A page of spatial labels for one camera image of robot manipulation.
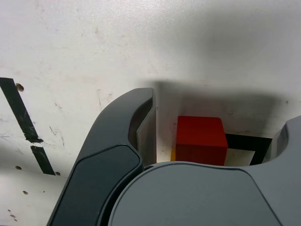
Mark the yellow cube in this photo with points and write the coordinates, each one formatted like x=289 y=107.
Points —
x=173 y=155

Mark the black tape square outline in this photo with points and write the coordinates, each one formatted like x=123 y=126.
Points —
x=247 y=141

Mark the red cube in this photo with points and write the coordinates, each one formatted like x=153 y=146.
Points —
x=200 y=139

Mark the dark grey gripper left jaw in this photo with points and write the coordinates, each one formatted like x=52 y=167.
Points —
x=105 y=164

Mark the black tape strip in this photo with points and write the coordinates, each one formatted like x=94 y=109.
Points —
x=16 y=106

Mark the grey curved gripper right jaw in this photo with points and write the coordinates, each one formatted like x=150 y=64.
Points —
x=200 y=200

